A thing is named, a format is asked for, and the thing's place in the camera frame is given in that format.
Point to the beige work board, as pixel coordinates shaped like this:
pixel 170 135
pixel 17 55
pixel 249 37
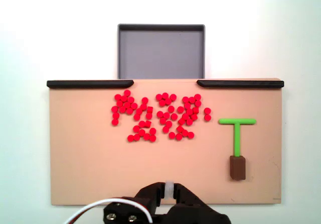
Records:
pixel 100 171

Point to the red cylindrical peg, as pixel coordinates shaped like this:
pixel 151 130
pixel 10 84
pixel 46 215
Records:
pixel 149 115
pixel 142 132
pixel 163 120
pixel 162 102
pixel 197 97
pixel 172 97
pixel 187 106
pixel 130 138
pixel 136 128
pixel 193 116
pixel 147 123
pixel 195 110
pixel 180 109
pixel 171 108
pixel 185 99
pixel 189 122
pixel 168 123
pixel 139 112
pixel 179 128
pixel 191 135
pixel 149 109
pixel 198 103
pixel 115 122
pixel 207 111
pixel 168 101
pixel 165 95
pixel 153 131
pixel 174 116
pixel 152 138
pixel 181 121
pixel 185 116
pixel 124 98
pixel 137 137
pixel 207 117
pixel 189 112
pixel 119 103
pixel 144 100
pixel 118 97
pixel 142 123
pixel 127 105
pixel 114 109
pixel 165 129
pixel 159 114
pixel 191 99
pixel 115 115
pixel 127 92
pixel 172 135
pixel 137 117
pixel 166 115
pixel 143 106
pixel 146 136
pixel 159 97
pixel 184 133
pixel 134 105
pixel 122 109
pixel 178 136
pixel 130 99
pixel 129 111

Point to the grey plastic tray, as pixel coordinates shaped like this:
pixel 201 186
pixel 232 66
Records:
pixel 160 53

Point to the black edge rail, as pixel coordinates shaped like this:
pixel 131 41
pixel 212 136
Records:
pixel 240 84
pixel 87 84

